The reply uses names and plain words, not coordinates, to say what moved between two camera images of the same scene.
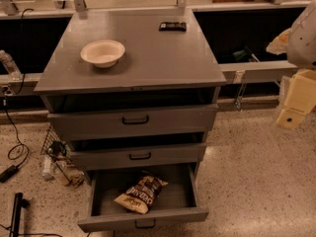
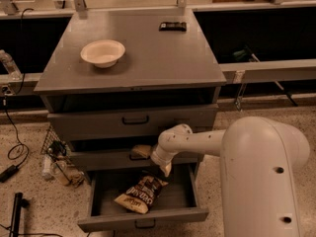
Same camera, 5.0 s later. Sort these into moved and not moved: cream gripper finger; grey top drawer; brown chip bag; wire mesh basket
Moved: cream gripper finger
Not moved: grey top drawer; brown chip bag; wire mesh basket
